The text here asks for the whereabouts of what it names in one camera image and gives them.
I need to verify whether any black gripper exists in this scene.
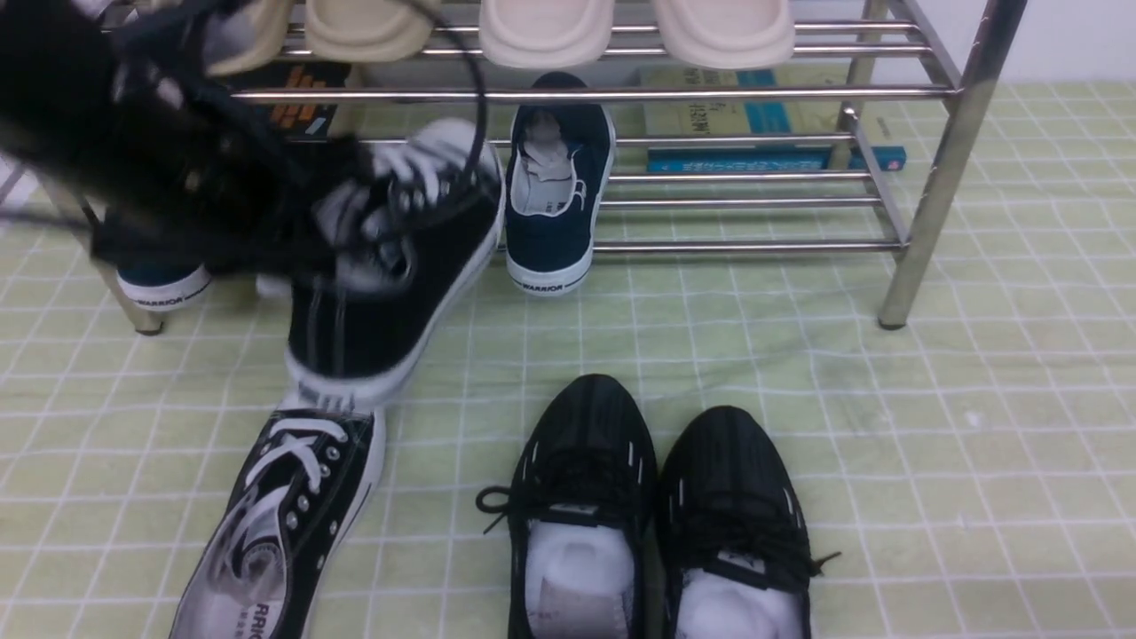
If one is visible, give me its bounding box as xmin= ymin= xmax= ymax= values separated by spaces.
xmin=89 ymin=53 xmax=375 ymax=274

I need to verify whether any black canvas sneaker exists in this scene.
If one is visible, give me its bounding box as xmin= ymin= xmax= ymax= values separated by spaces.
xmin=287 ymin=118 xmax=504 ymax=414
xmin=170 ymin=392 xmax=386 ymax=638

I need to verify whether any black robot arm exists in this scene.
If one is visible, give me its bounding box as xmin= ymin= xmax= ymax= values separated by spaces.
xmin=3 ymin=1 xmax=371 ymax=276

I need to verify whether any navy canvas shoe left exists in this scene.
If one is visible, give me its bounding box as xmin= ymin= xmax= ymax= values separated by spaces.
xmin=116 ymin=264 xmax=212 ymax=312

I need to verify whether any navy canvas shoe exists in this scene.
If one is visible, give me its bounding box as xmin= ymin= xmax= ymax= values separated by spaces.
xmin=116 ymin=264 xmax=212 ymax=312
xmin=506 ymin=103 xmax=617 ymax=296

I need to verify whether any beige slipper far left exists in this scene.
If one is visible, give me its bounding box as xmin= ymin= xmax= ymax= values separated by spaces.
xmin=202 ymin=1 xmax=295 ymax=76

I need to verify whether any beige slipper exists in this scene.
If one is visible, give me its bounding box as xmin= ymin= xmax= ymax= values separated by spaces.
xmin=304 ymin=0 xmax=434 ymax=63
xmin=202 ymin=1 xmax=295 ymax=76

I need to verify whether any cream slipper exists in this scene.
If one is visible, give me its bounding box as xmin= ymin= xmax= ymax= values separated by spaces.
xmin=652 ymin=0 xmax=795 ymax=70
xmin=478 ymin=1 xmax=616 ymax=70

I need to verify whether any navy canvas shoe right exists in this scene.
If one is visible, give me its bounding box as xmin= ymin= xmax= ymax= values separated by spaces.
xmin=506 ymin=103 xmax=617 ymax=296

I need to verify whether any green blue book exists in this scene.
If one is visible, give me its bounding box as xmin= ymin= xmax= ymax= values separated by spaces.
xmin=637 ymin=68 xmax=907 ymax=174

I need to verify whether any black mesh sneaker left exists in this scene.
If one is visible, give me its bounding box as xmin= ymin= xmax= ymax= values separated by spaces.
xmin=475 ymin=374 xmax=658 ymax=638

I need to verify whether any black mesh sneaker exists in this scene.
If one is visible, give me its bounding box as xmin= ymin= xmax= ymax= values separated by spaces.
xmin=654 ymin=406 xmax=824 ymax=638
xmin=475 ymin=374 xmax=658 ymax=638

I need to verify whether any cream slipper far right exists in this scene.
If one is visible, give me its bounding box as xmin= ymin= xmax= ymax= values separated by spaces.
xmin=652 ymin=0 xmax=795 ymax=70

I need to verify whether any black mesh sneaker right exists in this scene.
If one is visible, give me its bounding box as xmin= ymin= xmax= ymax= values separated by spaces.
xmin=654 ymin=406 xmax=824 ymax=638

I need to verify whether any green checkered cloth mat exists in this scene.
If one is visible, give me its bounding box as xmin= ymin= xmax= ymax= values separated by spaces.
xmin=1 ymin=82 xmax=1135 ymax=638

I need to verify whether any black cable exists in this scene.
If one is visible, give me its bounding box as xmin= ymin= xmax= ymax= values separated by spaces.
xmin=390 ymin=0 xmax=488 ymax=232

